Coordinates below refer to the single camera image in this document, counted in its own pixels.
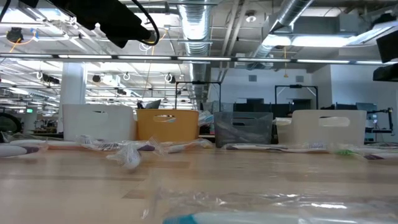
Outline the silver ventilation duct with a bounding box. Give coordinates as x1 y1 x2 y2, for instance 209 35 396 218
245 0 312 71
178 2 215 105

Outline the black ceiling box yellow cable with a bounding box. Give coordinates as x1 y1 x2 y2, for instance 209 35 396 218
5 27 25 44

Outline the yellow hanging cord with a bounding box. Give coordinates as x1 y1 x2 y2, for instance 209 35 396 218
282 46 289 78

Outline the blue toothbrush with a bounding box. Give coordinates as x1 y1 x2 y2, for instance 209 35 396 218
146 189 398 224
198 110 215 127

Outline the green toothbrush in wrapper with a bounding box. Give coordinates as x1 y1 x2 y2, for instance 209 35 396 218
334 148 369 158

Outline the orange plastic bin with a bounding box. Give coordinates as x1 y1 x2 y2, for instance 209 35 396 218
136 108 200 142

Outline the overhead light bar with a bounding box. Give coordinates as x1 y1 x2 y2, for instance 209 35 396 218
0 52 398 65

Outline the dark translucent plastic bin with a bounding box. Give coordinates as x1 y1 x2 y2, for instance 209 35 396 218
213 111 274 149

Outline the white plastic bin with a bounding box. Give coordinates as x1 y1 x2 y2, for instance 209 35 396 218
276 109 368 146
62 103 137 142

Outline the round ceiling fixture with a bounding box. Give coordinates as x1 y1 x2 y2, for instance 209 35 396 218
244 10 257 24

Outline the grey background monitor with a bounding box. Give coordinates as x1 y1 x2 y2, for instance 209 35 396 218
143 98 162 110

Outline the black background rig frame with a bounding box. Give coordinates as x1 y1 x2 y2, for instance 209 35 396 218
274 84 319 111

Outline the black round ring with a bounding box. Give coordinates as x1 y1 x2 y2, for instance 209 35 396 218
0 111 23 134

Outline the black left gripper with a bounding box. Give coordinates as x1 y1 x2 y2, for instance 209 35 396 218
54 0 153 49

